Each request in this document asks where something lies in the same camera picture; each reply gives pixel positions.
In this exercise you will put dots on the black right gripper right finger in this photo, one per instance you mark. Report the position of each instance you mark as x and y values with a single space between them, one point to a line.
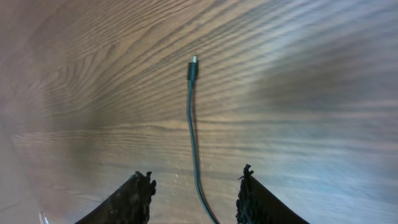
257 205

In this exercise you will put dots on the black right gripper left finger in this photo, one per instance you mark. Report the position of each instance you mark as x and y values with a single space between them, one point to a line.
129 204

